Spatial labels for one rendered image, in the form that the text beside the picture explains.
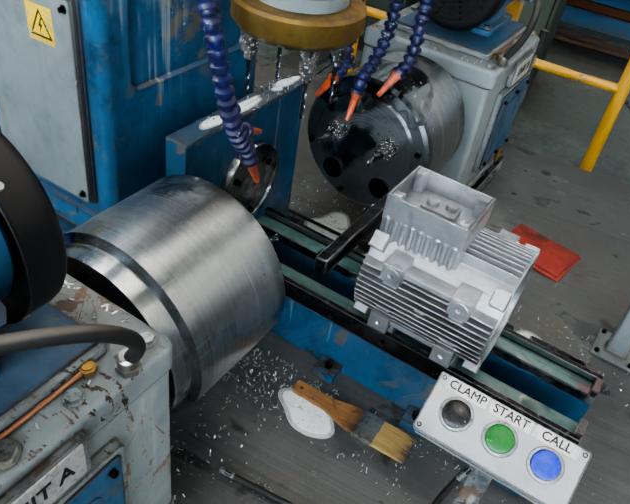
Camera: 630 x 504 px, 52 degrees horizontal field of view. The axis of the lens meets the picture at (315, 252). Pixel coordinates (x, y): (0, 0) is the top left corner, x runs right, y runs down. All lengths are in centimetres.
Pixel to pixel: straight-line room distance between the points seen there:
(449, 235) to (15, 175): 54
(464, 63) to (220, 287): 75
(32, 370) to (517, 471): 48
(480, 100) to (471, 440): 76
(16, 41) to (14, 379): 60
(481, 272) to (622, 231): 82
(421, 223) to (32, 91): 60
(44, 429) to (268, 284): 33
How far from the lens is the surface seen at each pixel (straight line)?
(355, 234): 98
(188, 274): 71
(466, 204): 94
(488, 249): 89
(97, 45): 93
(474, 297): 86
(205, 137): 94
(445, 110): 120
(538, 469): 72
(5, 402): 57
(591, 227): 163
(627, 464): 116
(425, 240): 88
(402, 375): 101
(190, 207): 76
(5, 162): 51
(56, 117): 105
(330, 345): 105
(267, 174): 111
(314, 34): 83
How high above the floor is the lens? 161
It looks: 39 degrees down
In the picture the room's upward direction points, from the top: 10 degrees clockwise
